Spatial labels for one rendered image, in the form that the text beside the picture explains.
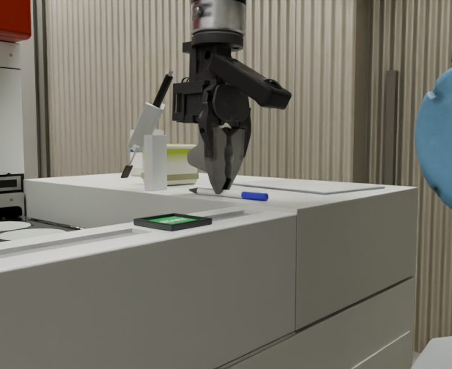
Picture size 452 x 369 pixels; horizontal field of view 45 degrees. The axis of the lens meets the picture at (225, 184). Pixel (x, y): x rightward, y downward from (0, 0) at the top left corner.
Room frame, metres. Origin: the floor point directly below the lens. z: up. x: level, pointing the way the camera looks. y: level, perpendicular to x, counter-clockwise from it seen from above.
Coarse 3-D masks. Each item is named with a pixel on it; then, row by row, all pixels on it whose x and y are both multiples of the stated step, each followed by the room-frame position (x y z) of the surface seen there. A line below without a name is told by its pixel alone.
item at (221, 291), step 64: (0, 256) 0.41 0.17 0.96; (64, 256) 0.40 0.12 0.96; (128, 256) 0.44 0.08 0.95; (192, 256) 0.49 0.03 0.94; (256, 256) 0.57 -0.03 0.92; (0, 320) 0.36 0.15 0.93; (64, 320) 0.39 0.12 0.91; (128, 320) 0.44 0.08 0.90; (192, 320) 0.49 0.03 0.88; (256, 320) 0.57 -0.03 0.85
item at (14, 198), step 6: (12, 192) 1.02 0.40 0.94; (18, 192) 1.02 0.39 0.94; (0, 198) 0.99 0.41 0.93; (6, 198) 1.00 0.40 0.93; (12, 198) 1.01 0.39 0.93; (18, 198) 1.02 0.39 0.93; (0, 204) 0.99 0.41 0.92; (6, 204) 1.00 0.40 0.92; (12, 204) 1.01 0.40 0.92; (18, 204) 1.02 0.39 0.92; (18, 210) 1.03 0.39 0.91
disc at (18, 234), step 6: (36, 228) 0.86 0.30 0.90; (42, 228) 0.86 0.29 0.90; (48, 228) 0.86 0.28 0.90; (0, 234) 0.81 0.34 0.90; (6, 234) 0.81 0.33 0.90; (12, 234) 0.81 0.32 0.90; (18, 234) 0.81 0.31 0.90; (24, 234) 0.81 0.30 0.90; (30, 234) 0.81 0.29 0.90; (36, 234) 0.81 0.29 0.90; (42, 234) 0.81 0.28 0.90; (48, 234) 0.81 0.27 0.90
